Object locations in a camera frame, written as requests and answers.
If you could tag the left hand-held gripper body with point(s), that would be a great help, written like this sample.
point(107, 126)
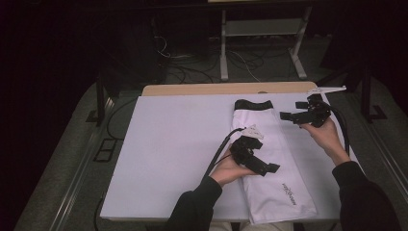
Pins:
point(243, 150)

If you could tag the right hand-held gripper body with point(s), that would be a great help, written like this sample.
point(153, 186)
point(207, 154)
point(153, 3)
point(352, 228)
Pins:
point(316, 112)

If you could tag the white shorts with black waistband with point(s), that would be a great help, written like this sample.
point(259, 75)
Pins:
point(282, 192)

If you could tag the person's left hand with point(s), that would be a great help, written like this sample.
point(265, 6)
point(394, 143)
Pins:
point(227, 168)

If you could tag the person's right hand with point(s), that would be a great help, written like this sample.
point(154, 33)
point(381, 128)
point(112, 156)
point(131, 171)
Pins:
point(327, 138)

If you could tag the black metal stand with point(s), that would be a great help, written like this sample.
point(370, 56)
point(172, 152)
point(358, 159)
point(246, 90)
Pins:
point(365, 96)
point(100, 102)

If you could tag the white board table cover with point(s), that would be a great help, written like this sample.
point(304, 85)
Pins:
point(166, 144)

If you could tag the white metal stand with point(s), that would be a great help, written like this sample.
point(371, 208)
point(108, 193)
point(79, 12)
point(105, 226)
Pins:
point(224, 48)

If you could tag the metal floor rail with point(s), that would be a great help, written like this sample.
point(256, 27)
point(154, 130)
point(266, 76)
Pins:
point(80, 173)
point(388, 154)

